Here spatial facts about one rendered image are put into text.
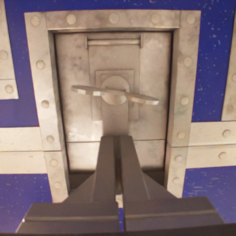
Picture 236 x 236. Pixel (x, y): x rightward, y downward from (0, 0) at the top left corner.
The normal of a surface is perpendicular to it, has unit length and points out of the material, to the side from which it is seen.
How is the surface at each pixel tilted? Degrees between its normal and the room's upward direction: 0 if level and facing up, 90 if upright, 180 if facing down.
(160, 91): 90
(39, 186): 90
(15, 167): 90
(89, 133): 90
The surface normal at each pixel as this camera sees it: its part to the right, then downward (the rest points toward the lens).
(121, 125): 0.04, 0.29
